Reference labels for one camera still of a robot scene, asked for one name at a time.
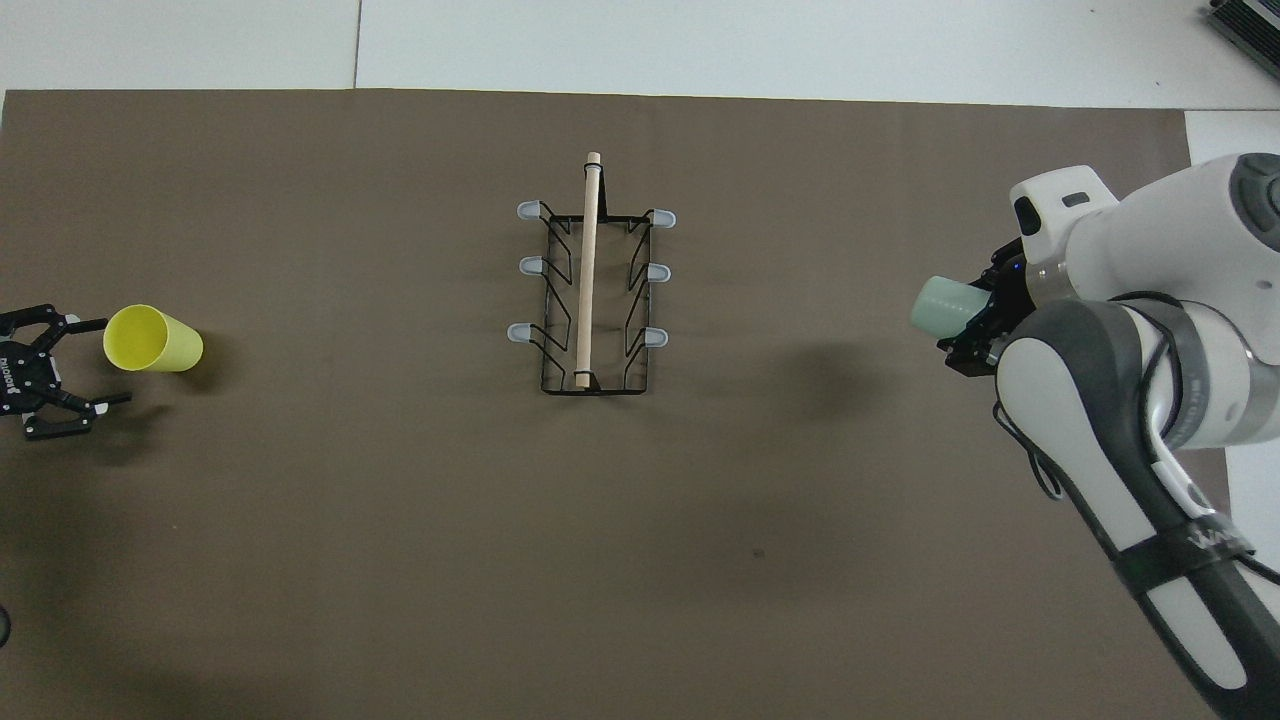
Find black wire cup rack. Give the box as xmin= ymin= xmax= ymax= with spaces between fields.
xmin=507 ymin=180 xmax=678 ymax=397

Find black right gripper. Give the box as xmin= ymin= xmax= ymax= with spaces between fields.
xmin=937 ymin=238 xmax=1031 ymax=379

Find grey ribbed metal device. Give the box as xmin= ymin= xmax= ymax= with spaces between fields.
xmin=1203 ymin=0 xmax=1280 ymax=51

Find brown table mat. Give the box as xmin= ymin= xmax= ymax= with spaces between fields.
xmin=0 ymin=88 xmax=1259 ymax=720

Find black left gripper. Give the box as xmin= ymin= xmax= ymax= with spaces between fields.
xmin=0 ymin=304 xmax=133 ymax=442

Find wooden dowel rack handle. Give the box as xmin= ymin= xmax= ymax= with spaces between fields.
xmin=575 ymin=152 xmax=603 ymax=389

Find yellow plastic cup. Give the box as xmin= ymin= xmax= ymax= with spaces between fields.
xmin=104 ymin=304 xmax=205 ymax=374

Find green plastic cup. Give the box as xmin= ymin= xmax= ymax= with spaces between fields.
xmin=910 ymin=276 xmax=993 ymax=339

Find grey velcro strap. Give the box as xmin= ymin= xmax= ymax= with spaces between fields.
xmin=1112 ymin=522 xmax=1257 ymax=598

